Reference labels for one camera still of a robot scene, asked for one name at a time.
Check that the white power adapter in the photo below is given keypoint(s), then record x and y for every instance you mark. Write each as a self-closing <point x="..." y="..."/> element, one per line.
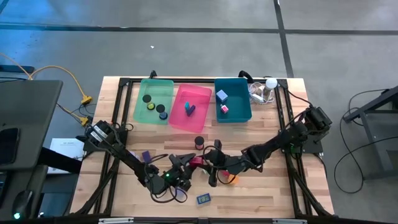
<point x="257" y="97"/>

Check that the teal plastic bin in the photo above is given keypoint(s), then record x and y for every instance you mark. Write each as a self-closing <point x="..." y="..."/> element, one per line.
<point x="237" y="102"/>

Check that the dark blue rectangular block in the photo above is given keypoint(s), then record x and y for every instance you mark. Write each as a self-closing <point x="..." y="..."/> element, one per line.
<point x="146" y="156"/>

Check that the black hourglass blue sand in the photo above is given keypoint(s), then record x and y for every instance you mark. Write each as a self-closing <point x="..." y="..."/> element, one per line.
<point x="160" y="108"/>

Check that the green translucent plastic bin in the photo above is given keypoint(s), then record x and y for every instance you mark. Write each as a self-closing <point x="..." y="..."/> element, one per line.
<point x="155" y="90"/>

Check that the dark grey desk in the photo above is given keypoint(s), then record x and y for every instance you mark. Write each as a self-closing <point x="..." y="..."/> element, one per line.
<point x="37" y="186"/>
<point x="31" y="118"/>

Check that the pink translucent plastic bin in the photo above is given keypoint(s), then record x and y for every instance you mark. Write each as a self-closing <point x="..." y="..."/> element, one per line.
<point x="196" y="119"/>

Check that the black metal cart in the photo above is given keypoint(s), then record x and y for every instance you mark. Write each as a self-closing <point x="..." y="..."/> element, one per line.
<point x="379" y="146"/>

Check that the white light bulb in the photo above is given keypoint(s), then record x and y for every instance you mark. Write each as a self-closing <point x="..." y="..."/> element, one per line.
<point x="271" y="83"/>

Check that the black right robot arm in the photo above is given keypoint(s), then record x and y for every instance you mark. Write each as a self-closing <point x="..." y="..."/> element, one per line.
<point x="280" y="140"/>

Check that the teal rectangular block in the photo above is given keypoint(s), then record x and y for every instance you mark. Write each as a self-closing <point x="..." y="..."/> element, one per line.
<point x="186" y="105"/>

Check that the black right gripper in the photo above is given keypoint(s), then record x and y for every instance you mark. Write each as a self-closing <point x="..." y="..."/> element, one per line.
<point x="231" y="165"/>

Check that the blue rectangular tile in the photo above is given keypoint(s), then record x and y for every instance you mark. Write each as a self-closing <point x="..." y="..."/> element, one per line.
<point x="203" y="198"/>

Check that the black hourglass red sand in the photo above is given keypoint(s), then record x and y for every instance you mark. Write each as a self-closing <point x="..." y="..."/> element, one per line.
<point x="199" y="139"/>

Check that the black computer mouse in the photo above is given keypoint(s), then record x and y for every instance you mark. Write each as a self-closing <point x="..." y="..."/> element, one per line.
<point x="22" y="202"/>

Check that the black smartphone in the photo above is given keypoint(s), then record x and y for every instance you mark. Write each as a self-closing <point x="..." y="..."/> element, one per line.
<point x="7" y="146"/>

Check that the white paper booklet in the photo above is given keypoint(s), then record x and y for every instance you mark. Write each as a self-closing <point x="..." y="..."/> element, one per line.
<point x="66" y="146"/>

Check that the pink and white plug adapter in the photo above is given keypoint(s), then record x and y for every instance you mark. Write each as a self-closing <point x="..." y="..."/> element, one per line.
<point x="224" y="109"/>

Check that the yellow power plug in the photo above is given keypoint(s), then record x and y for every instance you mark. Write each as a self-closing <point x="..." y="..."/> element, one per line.
<point x="84" y="120"/>

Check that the light blue cube adapter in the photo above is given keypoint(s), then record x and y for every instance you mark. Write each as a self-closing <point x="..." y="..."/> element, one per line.
<point x="221" y="95"/>

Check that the yellow capped hourglass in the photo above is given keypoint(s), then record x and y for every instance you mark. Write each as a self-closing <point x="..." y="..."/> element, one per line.
<point x="234" y="179"/>

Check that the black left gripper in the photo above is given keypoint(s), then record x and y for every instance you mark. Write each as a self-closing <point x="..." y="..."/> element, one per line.
<point x="179" y="174"/>

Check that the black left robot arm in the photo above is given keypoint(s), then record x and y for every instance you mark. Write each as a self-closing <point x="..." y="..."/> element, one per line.
<point x="124" y="152"/>

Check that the black aluminium table frame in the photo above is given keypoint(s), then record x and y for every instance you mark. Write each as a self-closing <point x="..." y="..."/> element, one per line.
<point x="124" y="81"/>

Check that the black bar beside desk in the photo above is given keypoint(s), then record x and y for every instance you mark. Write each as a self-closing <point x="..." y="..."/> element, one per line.
<point x="59" y="160"/>

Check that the brass lamp socket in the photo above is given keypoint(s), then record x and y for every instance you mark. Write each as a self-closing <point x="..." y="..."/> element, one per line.
<point x="266" y="91"/>

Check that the blue peg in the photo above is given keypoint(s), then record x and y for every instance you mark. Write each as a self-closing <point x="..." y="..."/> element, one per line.
<point x="191" y="109"/>

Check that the dark grey lower desk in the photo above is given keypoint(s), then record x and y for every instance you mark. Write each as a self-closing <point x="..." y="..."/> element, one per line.
<point x="37" y="186"/>

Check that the silver aluminium bracket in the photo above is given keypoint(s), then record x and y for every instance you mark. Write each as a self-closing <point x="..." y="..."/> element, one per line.
<point x="289" y="221"/>
<point x="116" y="221"/>

